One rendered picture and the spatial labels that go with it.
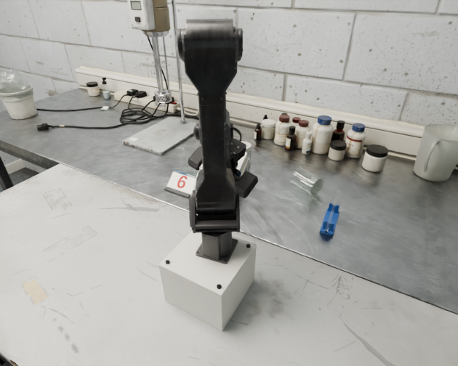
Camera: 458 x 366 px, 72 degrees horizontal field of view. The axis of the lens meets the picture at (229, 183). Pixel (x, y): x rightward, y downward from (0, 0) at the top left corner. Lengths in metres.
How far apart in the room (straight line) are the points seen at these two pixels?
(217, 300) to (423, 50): 1.00
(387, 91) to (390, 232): 0.55
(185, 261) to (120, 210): 0.37
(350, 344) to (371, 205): 0.45
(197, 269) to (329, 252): 0.34
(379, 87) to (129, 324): 1.07
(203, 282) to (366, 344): 0.31
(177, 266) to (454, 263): 0.63
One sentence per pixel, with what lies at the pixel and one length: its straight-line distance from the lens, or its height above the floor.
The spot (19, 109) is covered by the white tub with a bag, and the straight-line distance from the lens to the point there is 1.72.
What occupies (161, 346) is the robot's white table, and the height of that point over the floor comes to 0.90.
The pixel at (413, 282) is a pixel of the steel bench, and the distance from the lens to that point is 0.81.
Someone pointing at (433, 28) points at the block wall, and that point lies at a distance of 1.23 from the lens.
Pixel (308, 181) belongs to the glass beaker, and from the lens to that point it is 0.93.
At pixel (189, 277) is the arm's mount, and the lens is 0.58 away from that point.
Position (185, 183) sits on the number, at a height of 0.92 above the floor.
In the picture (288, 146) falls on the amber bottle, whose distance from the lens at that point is 1.19.
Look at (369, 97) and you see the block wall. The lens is 1.28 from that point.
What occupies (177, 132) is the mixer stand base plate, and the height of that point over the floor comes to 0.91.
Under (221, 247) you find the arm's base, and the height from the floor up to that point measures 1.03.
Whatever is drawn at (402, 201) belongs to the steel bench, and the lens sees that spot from 1.04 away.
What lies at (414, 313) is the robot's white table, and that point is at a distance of 0.75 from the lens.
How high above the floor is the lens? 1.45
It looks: 33 degrees down
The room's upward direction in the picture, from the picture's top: straight up
